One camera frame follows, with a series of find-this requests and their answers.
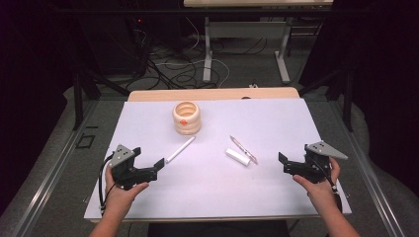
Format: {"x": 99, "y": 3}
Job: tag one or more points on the clear pen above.
{"x": 243, "y": 149}

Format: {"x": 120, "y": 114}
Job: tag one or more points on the white floor plug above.
{"x": 253, "y": 86}

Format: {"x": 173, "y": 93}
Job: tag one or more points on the white desk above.
{"x": 245, "y": 29}

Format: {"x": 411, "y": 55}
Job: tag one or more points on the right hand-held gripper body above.
{"x": 318, "y": 164}

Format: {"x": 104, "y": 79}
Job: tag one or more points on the person's right hand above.
{"x": 318, "y": 194}

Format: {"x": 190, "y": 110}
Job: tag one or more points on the beige tape roll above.
{"x": 192, "y": 126}

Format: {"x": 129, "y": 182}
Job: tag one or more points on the black metal stand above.
{"x": 347, "y": 105}
{"x": 77, "y": 105}

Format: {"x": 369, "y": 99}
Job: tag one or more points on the person's dark clothing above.
{"x": 217, "y": 230}

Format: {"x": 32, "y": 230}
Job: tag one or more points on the black curtain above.
{"x": 388, "y": 82}
{"x": 29, "y": 82}

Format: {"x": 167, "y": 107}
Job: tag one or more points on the white tube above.
{"x": 237, "y": 157}

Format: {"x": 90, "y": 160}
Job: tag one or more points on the person's left hand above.
{"x": 120, "y": 199}

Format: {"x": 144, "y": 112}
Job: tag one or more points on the white table mat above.
{"x": 210, "y": 191}

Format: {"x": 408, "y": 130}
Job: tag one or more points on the black computer tower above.
{"x": 138, "y": 42}

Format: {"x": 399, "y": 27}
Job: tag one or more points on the white pen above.
{"x": 180, "y": 149}

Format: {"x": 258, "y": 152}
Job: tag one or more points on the metal floor rail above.
{"x": 372, "y": 184}
{"x": 49, "y": 184}

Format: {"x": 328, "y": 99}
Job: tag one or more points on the wooden table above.
{"x": 210, "y": 94}

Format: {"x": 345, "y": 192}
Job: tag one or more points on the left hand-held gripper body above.
{"x": 122, "y": 164}

